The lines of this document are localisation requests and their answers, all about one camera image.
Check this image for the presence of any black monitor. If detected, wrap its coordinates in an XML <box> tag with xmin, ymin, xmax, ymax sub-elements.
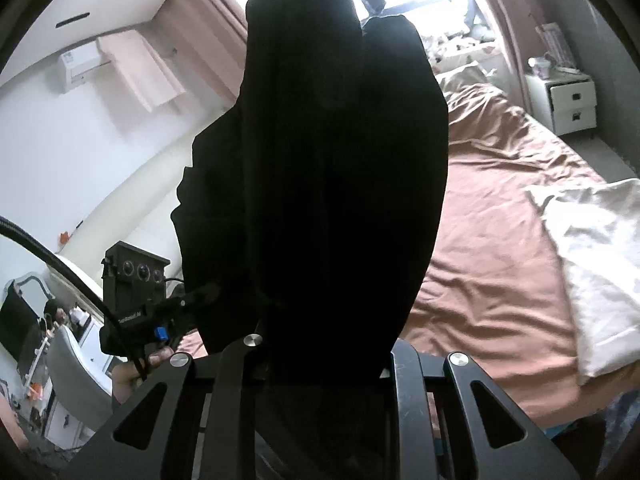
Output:
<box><xmin>0</xmin><ymin>272</ymin><xmax>47</xmax><ymax>377</ymax></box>

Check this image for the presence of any person's left hand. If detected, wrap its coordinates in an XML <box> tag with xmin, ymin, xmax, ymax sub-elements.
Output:
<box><xmin>111</xmin><ymin>346</ymin><xmax>173</xmax><ymax>406</ymax></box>

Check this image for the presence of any pink wall cabinet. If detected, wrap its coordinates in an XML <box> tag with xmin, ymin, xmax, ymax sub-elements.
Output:
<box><xmin>97</xmin><ymin>29</ymin><xmax>187</xmax><ymax>112</ymax></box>

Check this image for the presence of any white pillow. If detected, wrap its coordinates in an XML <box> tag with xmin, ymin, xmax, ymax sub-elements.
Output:
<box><xmin>434</xmin><ymin>60</ymin><xmax>501</xmax><ymax>96</ymax></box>

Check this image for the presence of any brown bed sheet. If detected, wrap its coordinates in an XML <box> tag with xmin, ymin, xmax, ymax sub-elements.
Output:
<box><xmin>175</xmin><ymin>82</ymin><xmax>626</xmax><ymax>441</ymax></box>

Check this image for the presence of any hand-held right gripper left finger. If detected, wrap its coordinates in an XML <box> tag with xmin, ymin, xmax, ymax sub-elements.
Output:
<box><xmin>60</xmin><ymin>333</ymin><xmax>266</xmax><ymax>480</ymax></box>

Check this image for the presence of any clear plastic holder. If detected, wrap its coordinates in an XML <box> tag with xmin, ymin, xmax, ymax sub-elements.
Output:
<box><xmin>536</xmin><ymin>22</ymin><xmax>577</xmax><ymax>74</ymax></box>

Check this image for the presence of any pink curtain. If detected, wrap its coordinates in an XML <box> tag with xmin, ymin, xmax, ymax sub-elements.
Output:
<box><xmin>170</xmin><ymin>0</ymin><xmax>251</xmax><ymax>106</ymax></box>

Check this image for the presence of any white duvet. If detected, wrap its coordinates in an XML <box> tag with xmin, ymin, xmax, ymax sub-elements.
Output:
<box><xmin>525</xmin><ymin>178</ymin><xmax>640</xmax><ymax>387</ymax></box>

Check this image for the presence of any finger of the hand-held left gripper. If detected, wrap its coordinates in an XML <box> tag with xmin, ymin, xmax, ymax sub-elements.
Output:
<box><xmin>145</xmin><ymin>317</ymin><xmax>201</xmax><ymax>350</ymax></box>
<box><xmin>147</xmin><ymin>282</ymin><xmax>222</xmax><ymax>318</ymax></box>

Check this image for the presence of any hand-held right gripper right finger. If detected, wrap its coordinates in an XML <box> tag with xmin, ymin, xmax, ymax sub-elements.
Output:
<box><xmin>391</xmin><ymin>342</ymin><xmax>581</xmax><ymax>480</ymax></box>

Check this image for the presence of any black garment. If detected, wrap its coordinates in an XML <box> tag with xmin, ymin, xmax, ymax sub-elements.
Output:
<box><xmin>170</xmin><ymin>0</ymin><xmax>450</xmax><ymax>480</ymax></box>

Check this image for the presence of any white nightstand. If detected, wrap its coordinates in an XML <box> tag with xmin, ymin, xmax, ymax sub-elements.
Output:
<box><xmin>524</xmin><ymin>70</ymin><xmax>599</xmax><ymax>136</ymax></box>

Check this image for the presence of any black cable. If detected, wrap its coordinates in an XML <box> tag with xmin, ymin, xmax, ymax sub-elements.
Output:
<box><xmin>0</xmin><ymin>215</ymin><xmax>148</xmax><ymax>381</ymax></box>

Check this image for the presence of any blue patterned cloth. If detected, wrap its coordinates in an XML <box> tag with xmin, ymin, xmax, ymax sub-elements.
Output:
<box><xmin>544</xmin><ymin>389</ymin><xmax>640</xmax><ymax>443</ymax></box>

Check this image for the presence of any white air conditioner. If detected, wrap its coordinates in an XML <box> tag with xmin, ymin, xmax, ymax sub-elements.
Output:
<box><xmin>56</xmin><ymin>40</ymin><xmax>114</xmax><ymax>94</ymax></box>

